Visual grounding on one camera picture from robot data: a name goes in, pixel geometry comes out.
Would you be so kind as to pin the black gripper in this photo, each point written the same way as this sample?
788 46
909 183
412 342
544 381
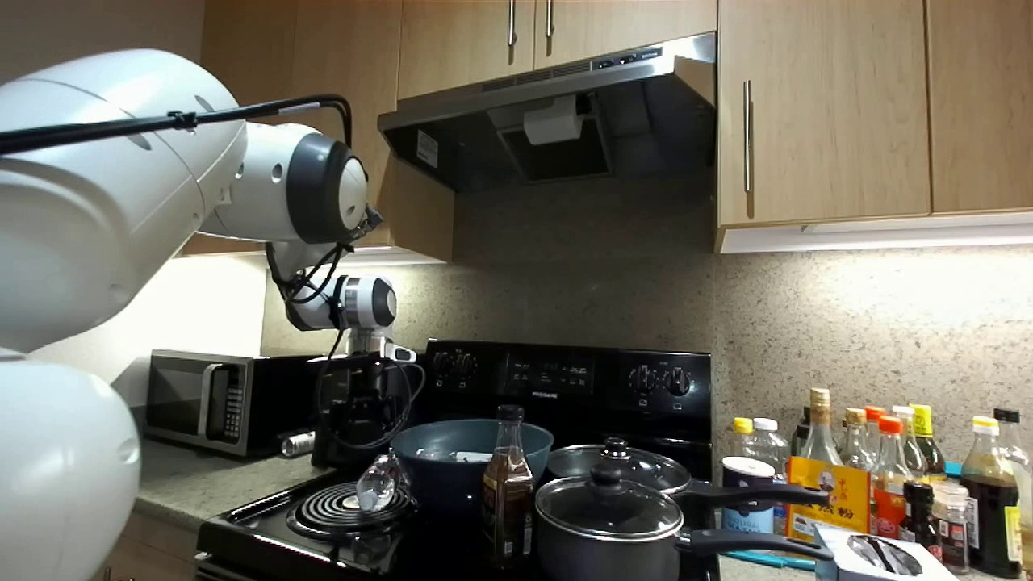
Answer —
358 392

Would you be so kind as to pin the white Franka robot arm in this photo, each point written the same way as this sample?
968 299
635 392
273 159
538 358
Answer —
97 216

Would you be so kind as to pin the blue bowl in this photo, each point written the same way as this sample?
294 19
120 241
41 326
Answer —
519 474

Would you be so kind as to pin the black electric stove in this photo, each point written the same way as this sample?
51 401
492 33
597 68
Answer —
560 376

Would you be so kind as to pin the silver metal cylinder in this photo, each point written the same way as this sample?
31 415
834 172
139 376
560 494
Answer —
297 445

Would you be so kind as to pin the large coil burner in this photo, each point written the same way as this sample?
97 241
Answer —
324 509

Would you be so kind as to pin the black air fryer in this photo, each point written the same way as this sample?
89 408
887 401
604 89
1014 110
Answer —
291 392

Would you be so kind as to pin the brown sauce bottle yellow label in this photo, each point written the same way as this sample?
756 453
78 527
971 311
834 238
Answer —
509 494

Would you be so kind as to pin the black microwave oven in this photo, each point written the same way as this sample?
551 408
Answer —
179 400

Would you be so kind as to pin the black pan glass lid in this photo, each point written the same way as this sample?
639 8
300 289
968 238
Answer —
615 461

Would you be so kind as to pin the black pot glass lid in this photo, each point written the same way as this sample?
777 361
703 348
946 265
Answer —
603 550

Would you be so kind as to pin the small yellow cap bottle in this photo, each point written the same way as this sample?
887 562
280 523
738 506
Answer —
744 436

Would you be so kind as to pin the dark jar white lid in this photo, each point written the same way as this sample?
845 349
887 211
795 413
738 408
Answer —
746 494

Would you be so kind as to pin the steel range hood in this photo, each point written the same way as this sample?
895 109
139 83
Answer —
603 131

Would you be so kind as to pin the clear bottle white cap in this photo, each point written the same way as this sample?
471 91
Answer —
771 445

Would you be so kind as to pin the teal flat board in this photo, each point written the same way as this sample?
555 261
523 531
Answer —
777 559

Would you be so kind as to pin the dark green bottle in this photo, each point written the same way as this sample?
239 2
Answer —
802 436

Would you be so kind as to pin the tall clear bottle gold cap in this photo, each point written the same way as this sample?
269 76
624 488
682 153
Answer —
822 432

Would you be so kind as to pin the yellow food packet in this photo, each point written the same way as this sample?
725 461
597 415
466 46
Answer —
828 501

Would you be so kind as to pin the tan cap bottle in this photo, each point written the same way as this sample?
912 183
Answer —
855 436

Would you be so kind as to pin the slim orange cap bottle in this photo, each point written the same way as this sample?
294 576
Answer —
877 417

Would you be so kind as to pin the red label orange cap bottle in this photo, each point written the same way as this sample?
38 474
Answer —
893 486

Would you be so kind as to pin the white cardboard box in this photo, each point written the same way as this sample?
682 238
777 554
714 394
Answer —
882 554

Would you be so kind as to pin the small dark bottle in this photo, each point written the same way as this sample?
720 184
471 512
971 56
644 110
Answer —
919 515

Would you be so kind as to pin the yellow-green cap bottle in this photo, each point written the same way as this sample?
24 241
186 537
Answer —
926 441

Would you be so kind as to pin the jar white red label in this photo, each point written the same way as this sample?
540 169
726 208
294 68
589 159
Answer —
951 527

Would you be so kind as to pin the large soy sauce bottle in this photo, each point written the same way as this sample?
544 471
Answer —
988 506

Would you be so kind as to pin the black cap bottle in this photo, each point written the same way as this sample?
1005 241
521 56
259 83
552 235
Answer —
1014 441

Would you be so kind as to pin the wooden wall cabinet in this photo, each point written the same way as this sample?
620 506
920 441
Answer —
624 28
407 216
839 109

